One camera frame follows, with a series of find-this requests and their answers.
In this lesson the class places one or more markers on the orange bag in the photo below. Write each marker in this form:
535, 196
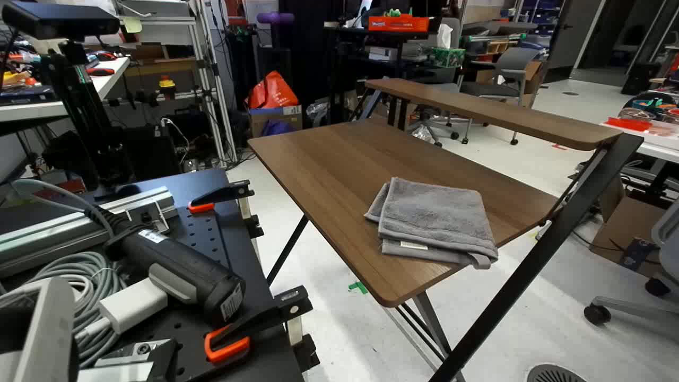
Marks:
271, 92

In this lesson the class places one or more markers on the round floor drain grate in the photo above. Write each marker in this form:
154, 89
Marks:
554, 374

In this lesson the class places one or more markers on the aluminium rail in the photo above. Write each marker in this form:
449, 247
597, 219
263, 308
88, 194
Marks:
71, 226

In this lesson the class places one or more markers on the metal shelving rack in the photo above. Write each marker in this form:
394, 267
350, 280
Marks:
213, 77

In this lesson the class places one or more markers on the black cylindrical device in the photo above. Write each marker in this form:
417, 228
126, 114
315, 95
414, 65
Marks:
181, 273

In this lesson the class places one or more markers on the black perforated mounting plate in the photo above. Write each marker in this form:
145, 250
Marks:
213, 240

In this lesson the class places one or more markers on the cardboard box with white label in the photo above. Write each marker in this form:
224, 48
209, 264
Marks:
276, 120

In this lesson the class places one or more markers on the white table with colourful items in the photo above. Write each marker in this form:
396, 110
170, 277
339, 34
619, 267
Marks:
653, 120

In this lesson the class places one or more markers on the brown cardboard box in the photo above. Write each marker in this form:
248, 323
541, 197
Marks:
626, 226

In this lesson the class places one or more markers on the light grey swivel chair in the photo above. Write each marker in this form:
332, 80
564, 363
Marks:
653, 282

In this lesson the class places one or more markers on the white power adapter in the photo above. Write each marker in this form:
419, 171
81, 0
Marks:
130, 303

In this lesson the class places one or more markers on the black tripod stand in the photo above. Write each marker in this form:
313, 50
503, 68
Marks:
81, 112

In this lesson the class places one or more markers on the grey office chair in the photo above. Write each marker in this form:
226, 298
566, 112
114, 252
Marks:
510, 71

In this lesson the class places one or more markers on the orange storage bin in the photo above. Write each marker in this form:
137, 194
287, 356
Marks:
398, 24

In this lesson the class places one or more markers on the white workbench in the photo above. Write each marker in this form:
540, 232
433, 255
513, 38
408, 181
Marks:
50, 107

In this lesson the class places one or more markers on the black camera on tripod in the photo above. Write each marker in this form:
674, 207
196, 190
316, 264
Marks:
59, 19

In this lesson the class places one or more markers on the grey towel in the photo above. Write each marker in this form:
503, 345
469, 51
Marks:
433, 219

